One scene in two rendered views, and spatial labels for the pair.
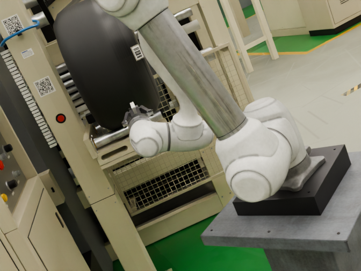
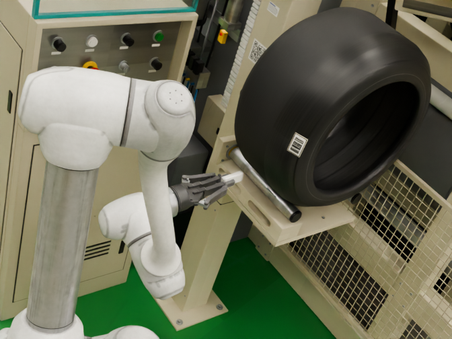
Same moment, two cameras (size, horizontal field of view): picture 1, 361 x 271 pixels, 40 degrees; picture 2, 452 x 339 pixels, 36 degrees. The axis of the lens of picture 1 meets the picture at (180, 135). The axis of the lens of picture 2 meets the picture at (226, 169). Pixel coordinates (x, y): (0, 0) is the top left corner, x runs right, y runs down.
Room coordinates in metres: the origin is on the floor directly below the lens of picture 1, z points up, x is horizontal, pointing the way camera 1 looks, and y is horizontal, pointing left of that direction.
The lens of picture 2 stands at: (0.82, -0.99, 2.18)
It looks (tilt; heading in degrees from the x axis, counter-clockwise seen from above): 35 degrees down; 45
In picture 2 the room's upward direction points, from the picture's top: 19 degrees clockwise
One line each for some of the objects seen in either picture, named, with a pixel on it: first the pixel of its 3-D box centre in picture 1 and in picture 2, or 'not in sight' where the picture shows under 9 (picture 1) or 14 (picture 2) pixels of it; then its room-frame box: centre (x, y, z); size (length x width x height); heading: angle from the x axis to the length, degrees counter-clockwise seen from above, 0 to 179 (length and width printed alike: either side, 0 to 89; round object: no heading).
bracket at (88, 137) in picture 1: (92, 137); (262, 142); (2.32, 0.39, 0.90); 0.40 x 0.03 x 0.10; 2
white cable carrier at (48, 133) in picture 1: (31, 99); (248, 48); (2.26, 0.55, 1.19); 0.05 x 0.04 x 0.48; 2
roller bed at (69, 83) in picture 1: (74, 98); not in sight; (2.70, 0.45, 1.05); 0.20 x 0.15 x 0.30; 92
